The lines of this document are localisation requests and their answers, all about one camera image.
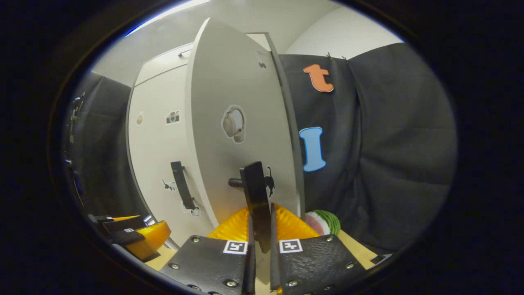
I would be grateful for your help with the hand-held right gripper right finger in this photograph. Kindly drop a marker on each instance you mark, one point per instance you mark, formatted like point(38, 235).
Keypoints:
point(315, 262)

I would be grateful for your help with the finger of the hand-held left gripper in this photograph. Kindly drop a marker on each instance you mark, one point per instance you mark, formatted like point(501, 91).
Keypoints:
point(151, 237)
point(114, 218)

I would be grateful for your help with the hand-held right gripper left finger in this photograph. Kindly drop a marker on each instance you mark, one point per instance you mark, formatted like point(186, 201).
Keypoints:
point(204, 262)

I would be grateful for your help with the camera sticker shoe cabinet door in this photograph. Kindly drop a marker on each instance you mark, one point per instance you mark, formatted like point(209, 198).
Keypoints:
point(155, 143)

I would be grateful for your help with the white double-door shoe cabinet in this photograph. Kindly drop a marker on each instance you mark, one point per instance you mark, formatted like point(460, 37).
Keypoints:
point(292, 143)

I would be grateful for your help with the headphone sticker shoe cabinet door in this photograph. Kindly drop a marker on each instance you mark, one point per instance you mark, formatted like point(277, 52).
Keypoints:
point(229, 82)

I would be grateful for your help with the blue white box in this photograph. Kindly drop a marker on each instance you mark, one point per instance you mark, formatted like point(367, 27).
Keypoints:
point(148, 220)

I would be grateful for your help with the watermelon slice toy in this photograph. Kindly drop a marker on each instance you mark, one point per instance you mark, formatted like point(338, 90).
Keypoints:
point(327, 221)

